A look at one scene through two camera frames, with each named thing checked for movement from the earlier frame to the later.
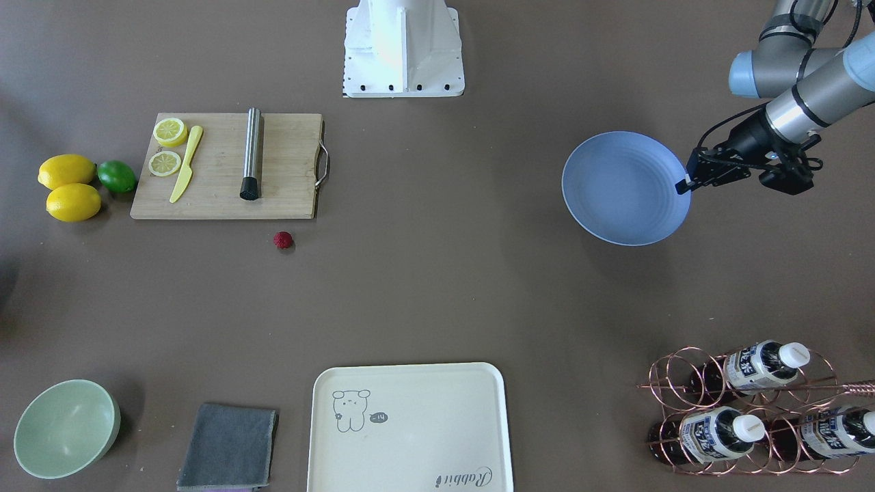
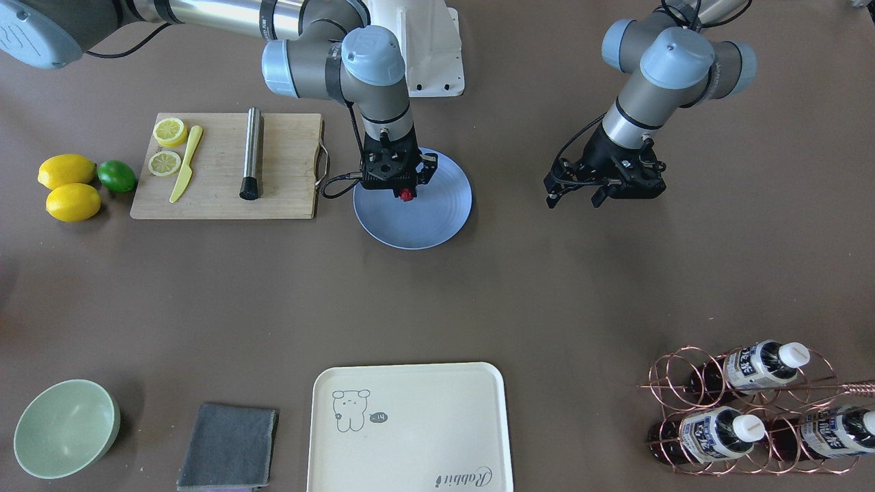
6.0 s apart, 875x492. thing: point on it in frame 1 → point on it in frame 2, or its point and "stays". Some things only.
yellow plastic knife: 187,172 stays
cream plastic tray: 421,428 stays
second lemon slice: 164,163 stays
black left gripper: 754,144 → 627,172
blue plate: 621,186 → 439,210
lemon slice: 170,132 stays
